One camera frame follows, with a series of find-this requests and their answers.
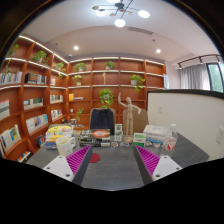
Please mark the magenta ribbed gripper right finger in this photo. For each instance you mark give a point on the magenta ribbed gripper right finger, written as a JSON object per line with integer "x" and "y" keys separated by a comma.
{"x": 153, "y": 167}

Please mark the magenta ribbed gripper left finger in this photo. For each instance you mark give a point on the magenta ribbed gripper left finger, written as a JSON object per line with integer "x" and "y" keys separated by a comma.
{"x": 72, "y": 167}

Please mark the clear plastic water bottle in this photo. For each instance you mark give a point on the clear plastic water bottle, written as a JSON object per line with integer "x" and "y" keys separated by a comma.
{"x": 170, "y": 141}

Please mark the white ceramic mug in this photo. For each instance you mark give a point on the white ceramic mug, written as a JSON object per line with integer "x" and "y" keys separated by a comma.
{"x": 65, "y": 145}

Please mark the red round coaster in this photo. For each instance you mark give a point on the red round coaster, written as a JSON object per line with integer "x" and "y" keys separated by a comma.
{"x": 95, "y": 158}

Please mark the green white flat box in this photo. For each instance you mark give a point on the green white flat box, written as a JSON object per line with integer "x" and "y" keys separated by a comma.
{"x": 139, "y": 139}

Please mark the stack of dark books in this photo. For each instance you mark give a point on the stack of dark books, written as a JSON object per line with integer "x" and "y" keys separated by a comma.
{"x": 94, "y": 137}

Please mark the white box stack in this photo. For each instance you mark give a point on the white box stack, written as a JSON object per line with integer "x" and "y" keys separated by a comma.
{"x": 155, "y": 134}

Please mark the stack of colourful books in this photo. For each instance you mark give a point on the stack of colourful books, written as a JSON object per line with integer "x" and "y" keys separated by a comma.
{"x": 56, "y": 132}

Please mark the wooden artist mannequin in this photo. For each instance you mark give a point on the wooden artist mannequin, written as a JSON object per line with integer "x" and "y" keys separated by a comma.
{"x": 129, "y": 117}

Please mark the green white small box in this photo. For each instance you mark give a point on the green white small box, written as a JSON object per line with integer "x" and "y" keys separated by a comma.
{"x": 118, "y": 132}

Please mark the white partition board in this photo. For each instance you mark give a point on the white partition board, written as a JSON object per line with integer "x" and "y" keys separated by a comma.
{"x": 198, "y": 114}

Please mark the green potted plant centre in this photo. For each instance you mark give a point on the green potted plant centre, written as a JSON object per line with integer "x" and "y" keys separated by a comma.
{"x": 106, "y": 98}

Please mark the grey curtain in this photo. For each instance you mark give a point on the grey curtain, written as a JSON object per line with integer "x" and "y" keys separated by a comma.
{"x": 195, "y": 77}

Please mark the ceiling chandelier lamp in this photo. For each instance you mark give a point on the ceiling chandelier lamp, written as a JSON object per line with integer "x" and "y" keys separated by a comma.
{"x": 118, "y": 8}

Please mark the wooden bookshelf wall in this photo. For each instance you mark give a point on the wooden bookshelf wall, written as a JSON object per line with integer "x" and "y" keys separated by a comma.
{"x": 39, "y": 88}

